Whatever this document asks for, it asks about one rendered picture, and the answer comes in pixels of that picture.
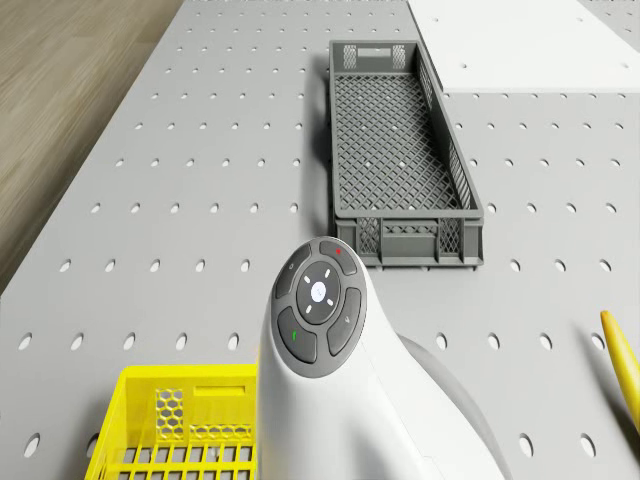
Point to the dark grey basket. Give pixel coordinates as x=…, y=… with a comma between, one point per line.
x=390, y=150

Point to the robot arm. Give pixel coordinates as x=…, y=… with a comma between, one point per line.
x=360, y=400

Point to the banana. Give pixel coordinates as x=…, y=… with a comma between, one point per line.
x=622, y=355

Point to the yellow basket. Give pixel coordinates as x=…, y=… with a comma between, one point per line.
x=135, y=400

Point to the white board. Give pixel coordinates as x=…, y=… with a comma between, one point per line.
x=525, y=45

